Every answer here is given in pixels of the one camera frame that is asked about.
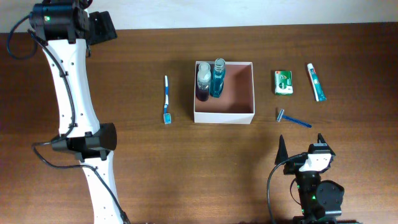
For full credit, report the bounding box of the white and teal toothpaste tube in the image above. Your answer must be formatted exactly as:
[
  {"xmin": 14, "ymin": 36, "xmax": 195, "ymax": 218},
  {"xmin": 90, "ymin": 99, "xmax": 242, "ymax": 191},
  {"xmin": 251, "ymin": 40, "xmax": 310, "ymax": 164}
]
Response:
[{"xmin": 307, "ymin": 63, "xmax": 327, "ymax": 101}]

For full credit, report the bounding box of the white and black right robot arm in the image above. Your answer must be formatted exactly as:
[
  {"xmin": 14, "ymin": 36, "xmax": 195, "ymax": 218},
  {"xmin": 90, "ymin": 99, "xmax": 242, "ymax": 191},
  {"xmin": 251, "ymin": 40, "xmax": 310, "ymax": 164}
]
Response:
[{"xmin": 274, "ymin": 134, "xmax": 345, "ymax": 224}]

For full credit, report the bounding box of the teal mouthwash bottle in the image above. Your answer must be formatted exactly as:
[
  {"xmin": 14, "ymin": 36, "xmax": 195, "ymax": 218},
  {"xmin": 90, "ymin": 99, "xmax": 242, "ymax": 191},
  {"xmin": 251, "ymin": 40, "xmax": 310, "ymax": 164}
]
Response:
[{"xmin": 210, "ymin": 58, "xmax": 226, "ymax": 98}]

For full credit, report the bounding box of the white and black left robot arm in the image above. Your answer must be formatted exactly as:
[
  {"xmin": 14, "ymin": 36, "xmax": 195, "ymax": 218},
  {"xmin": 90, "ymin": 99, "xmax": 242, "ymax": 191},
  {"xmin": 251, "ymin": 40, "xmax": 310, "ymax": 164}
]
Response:
[{"xmin": 29, "ymin": 1, "xmax": 130, "ymax": 223}]

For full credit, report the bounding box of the green soap box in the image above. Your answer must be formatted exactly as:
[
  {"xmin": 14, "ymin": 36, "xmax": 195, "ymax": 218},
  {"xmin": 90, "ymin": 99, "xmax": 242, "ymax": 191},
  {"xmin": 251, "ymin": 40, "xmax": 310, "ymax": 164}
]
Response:
[{"xmin": 274, "ymin": 70, "xmax": 294, "ymax": 95}]

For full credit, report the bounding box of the clear bottle with purple liquid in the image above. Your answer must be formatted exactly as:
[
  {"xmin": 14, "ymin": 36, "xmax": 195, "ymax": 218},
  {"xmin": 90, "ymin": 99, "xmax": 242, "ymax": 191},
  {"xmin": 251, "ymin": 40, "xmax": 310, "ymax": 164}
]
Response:
[{"xmin": 196, "ymin": 62, "xmax": 211, "ymax": 101}]

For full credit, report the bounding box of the white open cardboard box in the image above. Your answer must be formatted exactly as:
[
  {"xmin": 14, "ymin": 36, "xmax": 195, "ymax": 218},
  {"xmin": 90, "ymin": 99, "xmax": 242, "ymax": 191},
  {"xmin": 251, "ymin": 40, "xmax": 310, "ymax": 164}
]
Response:
[{"xmin": 193, "ymin": 62, "xmax": 256, "ymax": 124}]

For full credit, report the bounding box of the blue and white toothbrush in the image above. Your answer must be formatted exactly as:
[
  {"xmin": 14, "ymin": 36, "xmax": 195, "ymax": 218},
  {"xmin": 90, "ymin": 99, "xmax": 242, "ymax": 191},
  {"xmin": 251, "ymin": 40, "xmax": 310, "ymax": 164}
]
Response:
[{"xmin": 164, "ymin": 75, "xmax": 172, "ymax": 124}]

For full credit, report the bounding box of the blue disposable razor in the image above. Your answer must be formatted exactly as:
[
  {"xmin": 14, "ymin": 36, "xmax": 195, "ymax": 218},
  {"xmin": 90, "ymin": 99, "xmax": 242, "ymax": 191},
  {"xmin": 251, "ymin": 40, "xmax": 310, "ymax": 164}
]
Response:
[{"xmin": 276, "ymin": 109, "xmax": 312, "ymax": 128}]

